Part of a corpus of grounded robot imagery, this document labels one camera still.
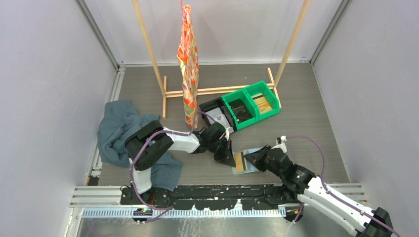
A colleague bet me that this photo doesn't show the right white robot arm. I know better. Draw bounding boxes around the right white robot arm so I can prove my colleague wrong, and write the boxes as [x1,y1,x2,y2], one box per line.
[244,145,393,237]

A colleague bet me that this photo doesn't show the cards in black bin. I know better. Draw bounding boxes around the cards in black bin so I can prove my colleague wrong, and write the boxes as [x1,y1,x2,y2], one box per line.
[207,107,234,133]

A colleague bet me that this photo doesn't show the wooden clothes rack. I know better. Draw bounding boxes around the wooden clothes rack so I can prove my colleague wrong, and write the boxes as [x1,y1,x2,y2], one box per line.
[132,0,311,118]

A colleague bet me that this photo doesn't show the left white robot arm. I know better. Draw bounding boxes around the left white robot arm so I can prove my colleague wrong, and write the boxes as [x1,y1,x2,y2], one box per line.
[124,121,236,204]

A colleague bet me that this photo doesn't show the green bin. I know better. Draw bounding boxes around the green bin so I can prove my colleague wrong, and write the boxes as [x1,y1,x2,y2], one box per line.
[244,81,281,121]
[221,88,259,131]

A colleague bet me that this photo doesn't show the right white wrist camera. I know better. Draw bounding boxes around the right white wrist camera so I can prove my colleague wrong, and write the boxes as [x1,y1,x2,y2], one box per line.
[274,135,287,153]

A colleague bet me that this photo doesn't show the orange floral hanging garment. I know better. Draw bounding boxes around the orange floral hanging garment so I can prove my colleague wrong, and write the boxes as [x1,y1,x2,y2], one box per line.
[177,4,199,129]

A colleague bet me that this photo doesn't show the blue-grey cloth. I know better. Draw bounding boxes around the blue-grey cloth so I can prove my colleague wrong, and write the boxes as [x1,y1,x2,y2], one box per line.
[97,100,183,191]

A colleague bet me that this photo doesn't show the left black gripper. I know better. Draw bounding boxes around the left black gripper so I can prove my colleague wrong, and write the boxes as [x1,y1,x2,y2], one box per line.
[208,138,236,167]

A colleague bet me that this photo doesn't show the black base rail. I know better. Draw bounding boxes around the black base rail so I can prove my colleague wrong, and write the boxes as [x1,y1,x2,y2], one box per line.
[120,184,307,213]

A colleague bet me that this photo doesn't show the green bin left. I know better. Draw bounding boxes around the green bin left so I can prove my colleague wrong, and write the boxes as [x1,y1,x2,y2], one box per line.
[221,88,259,131]

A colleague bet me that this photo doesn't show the green bin right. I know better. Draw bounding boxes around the green bin right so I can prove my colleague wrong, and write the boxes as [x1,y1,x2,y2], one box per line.
[244,81,281,121]

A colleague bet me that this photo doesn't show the yellow credit card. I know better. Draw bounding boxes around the yellow credit card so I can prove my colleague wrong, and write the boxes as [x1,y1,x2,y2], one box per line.
[234,152,248,173]

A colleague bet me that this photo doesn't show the green card holder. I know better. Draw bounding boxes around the green card holder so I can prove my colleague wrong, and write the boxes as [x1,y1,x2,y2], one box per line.
[232,148,261,175]

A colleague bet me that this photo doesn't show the black storage bin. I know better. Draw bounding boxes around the black storage bin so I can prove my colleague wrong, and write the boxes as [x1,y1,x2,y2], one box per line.
[199,97,237,133]

